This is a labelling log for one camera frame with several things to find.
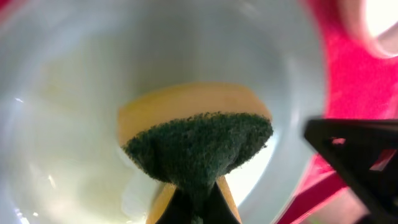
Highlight light blue plate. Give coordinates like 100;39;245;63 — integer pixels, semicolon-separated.
1;0;326;223

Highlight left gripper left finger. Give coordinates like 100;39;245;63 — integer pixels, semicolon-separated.
156;188;199;224

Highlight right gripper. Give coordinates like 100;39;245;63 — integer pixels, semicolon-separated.
304;118;397;224

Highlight green and yellow sponge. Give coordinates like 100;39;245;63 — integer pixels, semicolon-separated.
118;82;273;223

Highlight red plastic tray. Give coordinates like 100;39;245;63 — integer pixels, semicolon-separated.
278;0;397;223

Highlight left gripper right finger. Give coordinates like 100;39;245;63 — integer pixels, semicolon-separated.
201;184;240;224

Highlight white plate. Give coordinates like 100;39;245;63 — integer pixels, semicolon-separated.
338;0;398;60

